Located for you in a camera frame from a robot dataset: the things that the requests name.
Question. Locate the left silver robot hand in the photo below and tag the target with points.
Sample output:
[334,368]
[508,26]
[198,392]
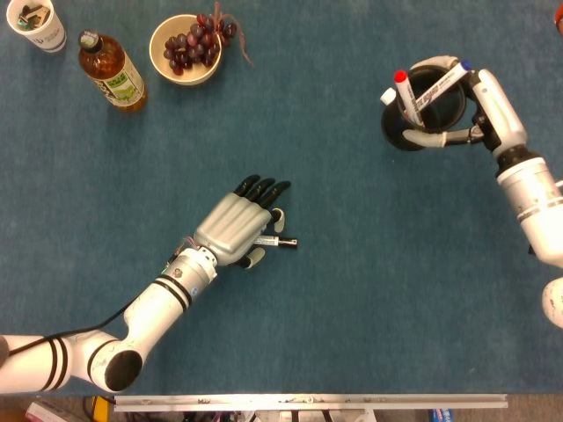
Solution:
[233,224]

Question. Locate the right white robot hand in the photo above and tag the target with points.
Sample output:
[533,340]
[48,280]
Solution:
[497,105]

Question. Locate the black cap whiteboard marker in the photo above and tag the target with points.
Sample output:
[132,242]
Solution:
[279,241]

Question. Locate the blue cap whiteboard marker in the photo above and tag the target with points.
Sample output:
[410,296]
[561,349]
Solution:
[440,88]

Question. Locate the red cap whiteboard marker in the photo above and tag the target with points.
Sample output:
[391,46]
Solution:
[409,101]

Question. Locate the black mesh pen holder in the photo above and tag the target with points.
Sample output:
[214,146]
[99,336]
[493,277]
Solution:
[396,132]

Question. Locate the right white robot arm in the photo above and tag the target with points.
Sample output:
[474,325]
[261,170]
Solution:
[536,211]

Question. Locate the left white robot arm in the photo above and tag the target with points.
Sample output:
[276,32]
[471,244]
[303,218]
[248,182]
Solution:
[132,316]

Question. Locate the red snack canister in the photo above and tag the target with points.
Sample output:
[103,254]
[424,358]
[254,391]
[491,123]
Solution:
[559,19]

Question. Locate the white green glue stick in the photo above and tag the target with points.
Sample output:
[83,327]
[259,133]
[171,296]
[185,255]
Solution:
[388,95]

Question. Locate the blue felt table cover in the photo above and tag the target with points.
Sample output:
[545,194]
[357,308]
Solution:
[352,285]

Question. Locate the cream bowl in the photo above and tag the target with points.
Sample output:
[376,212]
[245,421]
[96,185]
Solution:
[189,75]

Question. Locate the dark red grape bunch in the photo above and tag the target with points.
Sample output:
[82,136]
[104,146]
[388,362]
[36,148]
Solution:
[193,46]

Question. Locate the amber tea bottle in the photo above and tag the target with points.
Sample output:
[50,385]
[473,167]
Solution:
[114,72]

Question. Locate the yellow object under table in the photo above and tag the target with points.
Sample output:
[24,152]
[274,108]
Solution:
[103,409]

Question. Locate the white paper cup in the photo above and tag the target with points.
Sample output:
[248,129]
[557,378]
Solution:
[48,37]

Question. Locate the pink box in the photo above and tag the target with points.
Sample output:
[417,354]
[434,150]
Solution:
[44,412]

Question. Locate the blue packet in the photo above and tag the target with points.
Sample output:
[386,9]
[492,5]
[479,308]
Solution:
[441,415]

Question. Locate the dark clips in cup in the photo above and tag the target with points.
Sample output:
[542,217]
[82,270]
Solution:
[28,17]

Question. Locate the aluminium table edge rail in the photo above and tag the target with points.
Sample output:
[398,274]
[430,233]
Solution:
[308,401]

